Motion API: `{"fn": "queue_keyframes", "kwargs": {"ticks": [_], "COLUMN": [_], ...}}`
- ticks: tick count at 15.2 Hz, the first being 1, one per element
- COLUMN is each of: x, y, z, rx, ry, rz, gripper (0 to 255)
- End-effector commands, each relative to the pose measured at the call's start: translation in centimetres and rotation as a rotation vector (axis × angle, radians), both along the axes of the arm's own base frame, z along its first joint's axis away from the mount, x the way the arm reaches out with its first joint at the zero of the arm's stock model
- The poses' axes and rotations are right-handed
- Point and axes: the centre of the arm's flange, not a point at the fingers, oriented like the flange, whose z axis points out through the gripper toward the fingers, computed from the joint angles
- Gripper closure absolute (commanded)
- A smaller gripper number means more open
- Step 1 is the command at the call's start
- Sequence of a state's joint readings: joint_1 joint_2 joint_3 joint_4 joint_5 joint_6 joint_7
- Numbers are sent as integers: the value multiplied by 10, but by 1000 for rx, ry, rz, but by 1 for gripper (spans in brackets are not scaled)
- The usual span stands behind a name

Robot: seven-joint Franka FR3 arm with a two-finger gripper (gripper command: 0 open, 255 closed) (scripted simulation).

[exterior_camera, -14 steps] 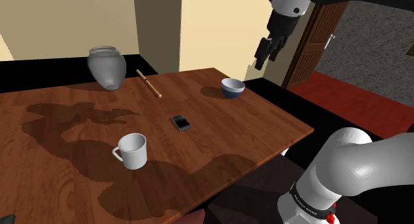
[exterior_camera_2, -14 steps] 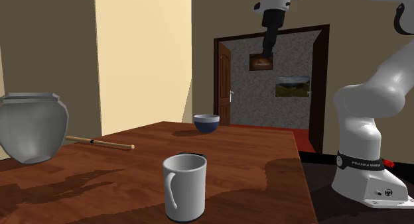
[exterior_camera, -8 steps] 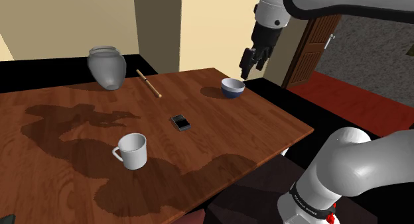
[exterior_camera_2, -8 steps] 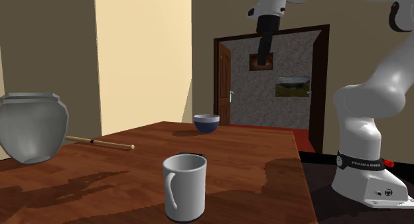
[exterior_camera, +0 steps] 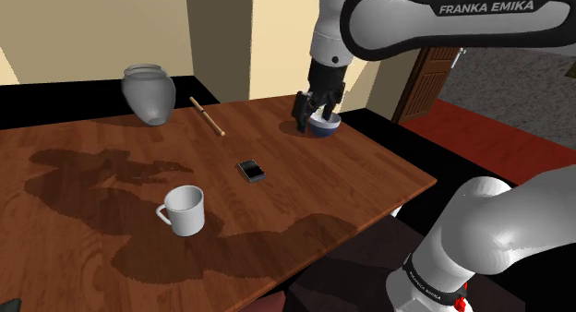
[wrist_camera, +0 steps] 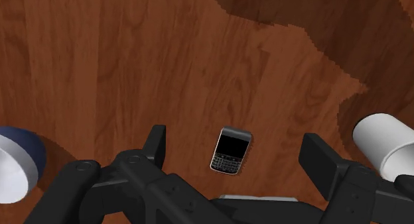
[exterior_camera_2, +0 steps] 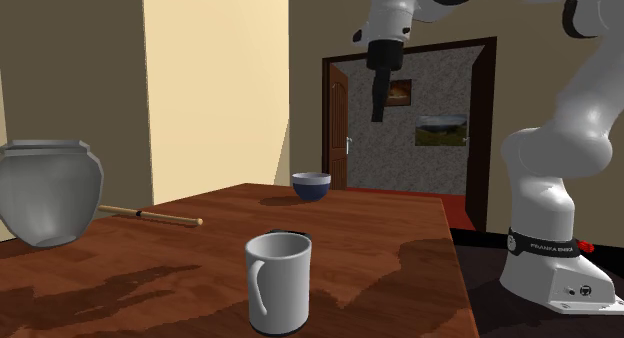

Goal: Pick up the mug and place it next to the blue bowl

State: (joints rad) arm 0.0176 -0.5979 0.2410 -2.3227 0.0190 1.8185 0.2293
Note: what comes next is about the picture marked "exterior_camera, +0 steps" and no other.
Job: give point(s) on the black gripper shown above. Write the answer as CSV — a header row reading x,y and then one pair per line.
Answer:
x,y
326,79

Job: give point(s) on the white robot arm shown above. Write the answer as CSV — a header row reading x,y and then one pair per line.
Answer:
x,y
477,239

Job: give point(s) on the blue bowl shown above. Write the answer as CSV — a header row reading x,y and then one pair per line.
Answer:
x,y
325,127

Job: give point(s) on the brown wooden table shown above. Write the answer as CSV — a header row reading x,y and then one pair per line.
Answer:
x,y
315,176

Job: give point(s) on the black phone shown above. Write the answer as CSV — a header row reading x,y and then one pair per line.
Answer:
x,y
252,171

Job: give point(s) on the brown wooden door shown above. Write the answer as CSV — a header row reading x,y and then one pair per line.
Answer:
x,y
421,86

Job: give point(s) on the wooden stick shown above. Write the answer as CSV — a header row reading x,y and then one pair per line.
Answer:
x,y
208,117

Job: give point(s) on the white mug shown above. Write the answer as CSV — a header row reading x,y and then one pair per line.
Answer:
x,y
187,216

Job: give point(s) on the grey vase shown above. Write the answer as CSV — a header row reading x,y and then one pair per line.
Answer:
x,y
148,95

